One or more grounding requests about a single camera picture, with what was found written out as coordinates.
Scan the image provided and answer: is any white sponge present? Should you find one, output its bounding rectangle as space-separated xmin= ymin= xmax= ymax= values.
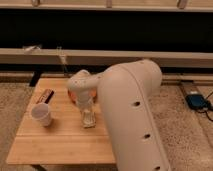
xmin=83 ymin=113 xmax=96 ymax=128

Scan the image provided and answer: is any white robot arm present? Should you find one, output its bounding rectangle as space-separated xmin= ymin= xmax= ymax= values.
xmin=67 ymin=60 xmax=171 ymax=171

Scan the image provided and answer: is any orange bowl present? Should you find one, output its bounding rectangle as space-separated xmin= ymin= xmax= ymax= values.
xmin=68 ymin=89 xmax=97 ymax=103

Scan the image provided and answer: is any brown snack bar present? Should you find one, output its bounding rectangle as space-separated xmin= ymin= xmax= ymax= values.
xmin=37 ymin=89 xmax=54 ymax=103

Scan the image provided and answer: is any wooden table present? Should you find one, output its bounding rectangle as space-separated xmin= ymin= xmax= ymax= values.
xmin=7 ymin=78 xmax=115 ymax=165

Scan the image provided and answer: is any white paper cup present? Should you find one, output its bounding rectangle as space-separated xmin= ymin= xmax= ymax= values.
xmin=31 ymin=103 xmax=52 ymax=127

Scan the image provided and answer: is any blue power box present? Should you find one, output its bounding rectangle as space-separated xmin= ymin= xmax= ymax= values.
xmin=186 ymin=94 xmax=211 ymax=110

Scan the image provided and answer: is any black cable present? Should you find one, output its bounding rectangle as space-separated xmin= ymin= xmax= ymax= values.
xmin=198 ymin=92 xmax=213 ymax=122

